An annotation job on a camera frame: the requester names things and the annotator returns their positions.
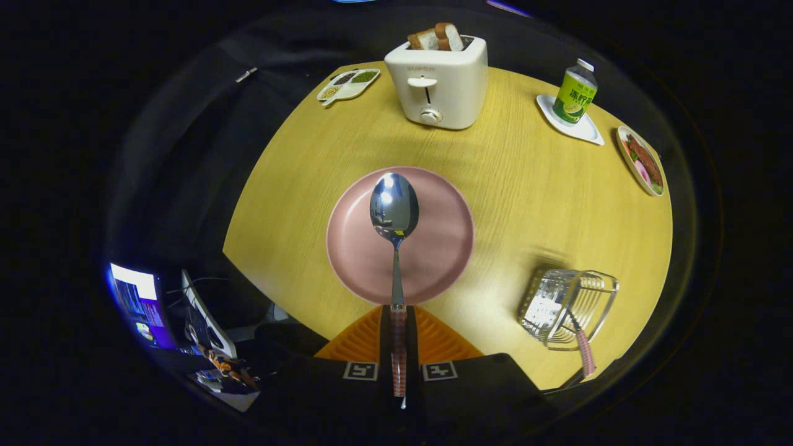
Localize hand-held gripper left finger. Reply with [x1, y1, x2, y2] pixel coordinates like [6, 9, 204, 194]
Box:
[245, 305, 397, 437]

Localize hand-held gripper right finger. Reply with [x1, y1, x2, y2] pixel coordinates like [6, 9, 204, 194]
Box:
[406, 305, 553, 437]

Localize spoon with checkered handle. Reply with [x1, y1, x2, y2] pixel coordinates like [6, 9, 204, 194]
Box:
[369, 172, 420, 409]

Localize fork with checkered handle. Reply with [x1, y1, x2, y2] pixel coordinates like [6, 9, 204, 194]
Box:
[565, 310, 597, 378]

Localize pink plate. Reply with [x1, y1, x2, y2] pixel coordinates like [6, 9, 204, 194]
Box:
[326, 166, 476, 306]

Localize white sheet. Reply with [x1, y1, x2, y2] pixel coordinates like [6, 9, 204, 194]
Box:
[195, 369, 261, 413]

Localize white keyboard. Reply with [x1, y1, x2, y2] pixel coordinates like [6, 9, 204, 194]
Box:
[181, 269, 237, 359]

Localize computer monitor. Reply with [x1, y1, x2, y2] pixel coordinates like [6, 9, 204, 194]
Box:
[108, 263, 177, 351]

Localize white divided seasoning dish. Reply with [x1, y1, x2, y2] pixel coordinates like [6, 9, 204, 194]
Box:
[317, 68, 382, 107]

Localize white toaster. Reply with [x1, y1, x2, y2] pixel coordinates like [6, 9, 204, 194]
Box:
[384, 35, 489, 130]

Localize white coaster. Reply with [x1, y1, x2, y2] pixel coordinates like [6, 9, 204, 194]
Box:
[536, 94, 605, 146]

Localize plate of food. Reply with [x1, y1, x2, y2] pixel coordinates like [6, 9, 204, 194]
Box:
[616, 126, 665, 198]

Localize green label drink bottle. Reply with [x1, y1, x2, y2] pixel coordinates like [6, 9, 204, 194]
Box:
[551, 58, 598, 126]

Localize bread slice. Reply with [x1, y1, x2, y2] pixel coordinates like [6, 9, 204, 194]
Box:
[407, 28, 440, 51]
[434, 22, 464, 52]

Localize metal wire basket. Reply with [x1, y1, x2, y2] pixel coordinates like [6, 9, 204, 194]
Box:
[518, 266, 620, 352]

